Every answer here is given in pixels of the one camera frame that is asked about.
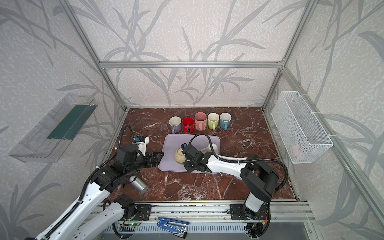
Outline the white mug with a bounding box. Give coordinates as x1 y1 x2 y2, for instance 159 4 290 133
201 144 220 155

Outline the red mug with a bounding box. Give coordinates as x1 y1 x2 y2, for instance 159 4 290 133
182 117 195 134

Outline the purple mug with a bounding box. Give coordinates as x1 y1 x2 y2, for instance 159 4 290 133
169 116 182 134

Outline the pink patterned mug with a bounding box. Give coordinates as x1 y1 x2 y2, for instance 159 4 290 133
195 112 207 132

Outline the light green mug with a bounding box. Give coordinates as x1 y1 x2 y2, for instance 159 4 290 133
207 113 220 131

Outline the blue mug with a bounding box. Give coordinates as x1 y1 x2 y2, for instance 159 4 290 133
220 113 232 131

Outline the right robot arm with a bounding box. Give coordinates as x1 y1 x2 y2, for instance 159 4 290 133
175 144 289 214

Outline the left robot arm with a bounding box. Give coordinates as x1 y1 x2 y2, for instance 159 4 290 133
36 142 164 240

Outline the lavender plastic tray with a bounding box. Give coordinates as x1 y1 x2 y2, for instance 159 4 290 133
159 134 221 173

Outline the silver metal can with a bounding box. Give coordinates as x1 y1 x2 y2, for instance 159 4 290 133
129 176 149 195

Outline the green circuit board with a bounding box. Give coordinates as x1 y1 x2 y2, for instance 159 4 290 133
120 222 141 232

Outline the blue stapler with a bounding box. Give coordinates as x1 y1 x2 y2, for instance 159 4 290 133
157 218 190 239

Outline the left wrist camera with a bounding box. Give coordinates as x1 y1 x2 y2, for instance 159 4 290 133
134 136 150 156

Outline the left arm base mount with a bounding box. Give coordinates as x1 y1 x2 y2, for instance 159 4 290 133
117 199 152 221

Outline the aluminium frame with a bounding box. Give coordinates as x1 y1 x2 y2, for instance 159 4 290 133
59 1 384 225

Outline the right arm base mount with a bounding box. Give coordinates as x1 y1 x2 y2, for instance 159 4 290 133
226 202 271 222

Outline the clear plastic wall bin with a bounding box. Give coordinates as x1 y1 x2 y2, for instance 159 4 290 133
9 94 98 163

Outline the white wire basket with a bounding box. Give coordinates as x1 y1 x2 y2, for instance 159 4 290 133
272 91 334 164

